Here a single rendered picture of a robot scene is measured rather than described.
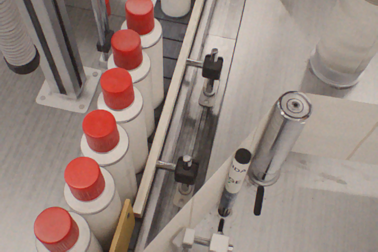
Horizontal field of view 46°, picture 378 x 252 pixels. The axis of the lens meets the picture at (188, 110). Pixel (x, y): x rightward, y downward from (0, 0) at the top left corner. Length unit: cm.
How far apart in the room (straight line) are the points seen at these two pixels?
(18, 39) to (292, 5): 52
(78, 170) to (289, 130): 23
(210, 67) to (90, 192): 32
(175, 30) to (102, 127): 36
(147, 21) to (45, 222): 25
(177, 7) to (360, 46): 30
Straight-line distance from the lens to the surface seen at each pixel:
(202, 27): 78
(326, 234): 64
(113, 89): 46
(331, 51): 70
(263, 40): 77
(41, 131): 75
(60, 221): 41
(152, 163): 60
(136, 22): 53
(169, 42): 75
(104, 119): 44
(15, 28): 45
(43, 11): 60
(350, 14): 64
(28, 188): 71
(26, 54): 48
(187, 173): 59
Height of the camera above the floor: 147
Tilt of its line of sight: 60 degrees down
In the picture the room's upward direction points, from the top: 4 degrees clockwise
